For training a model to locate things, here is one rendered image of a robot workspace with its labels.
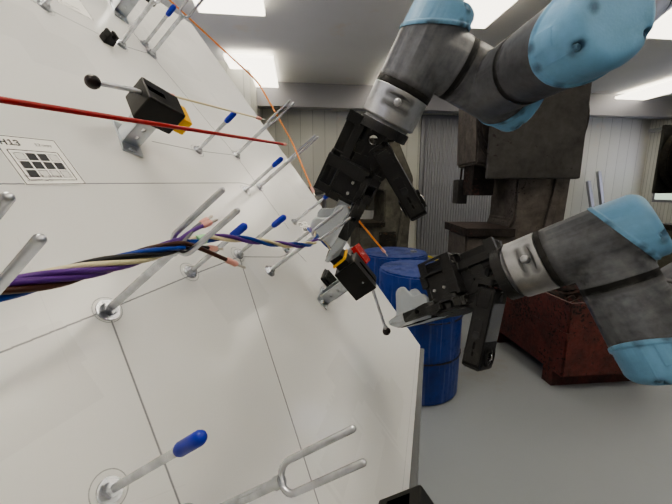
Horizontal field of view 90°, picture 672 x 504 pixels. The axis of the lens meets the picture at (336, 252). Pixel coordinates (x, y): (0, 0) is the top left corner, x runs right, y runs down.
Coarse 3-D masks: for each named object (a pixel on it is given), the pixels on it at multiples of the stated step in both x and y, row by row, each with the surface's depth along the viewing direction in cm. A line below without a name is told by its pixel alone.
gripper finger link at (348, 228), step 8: (368, 192) 47; (368, 200) 45; (352, 208) 46; (360, 208) 46; (352, 216) 46; (360, 216) 46; (344, 224) 48; (352, 224) 46; (344, 232) 48; (352, 232) 47
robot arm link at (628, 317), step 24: (600, 288) 36; (624, 288) 35; (648, 288) 34; (600, 312) 37; (624, 312) 35; (648, 312) 34; (624, 336) 35; (648, 336) 34; (624, 360) 36; (648, 360) 34; (648, 384) 35
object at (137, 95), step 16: (96, 80) 32; (144, 80) 36; (128, 96) 36; (144, 96) 35; (160, 96) 36; (144, 112) 36; (160, 112) 37; (176, 112) 38; (128, 128) 38; (144, 128) 38; (160, 128) 38; (128, 144) 39
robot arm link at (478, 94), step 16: (480, 48) 39; (496, 48) 36; (464, 64) 39; (480, 64) 39; (464, 80) 40; (480, 80) 39; (448, 96) 43; (464, 96) 42; (480, 96) 40; (496, 96) 37; (480, 112) 43; (496, 112) 41; (512, 112) 42; (528, 112) 41; (496, 128) 46; (512, 128) 43
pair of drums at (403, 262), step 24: (384, 264) 220; (408, 264) 220; (384, 288) 203; (408, 288) 190; (432, 336) 191; (456, 336) 199; (432, 360) 194; (456, 360) 204; (432, 384) 197; (456, 384) 209
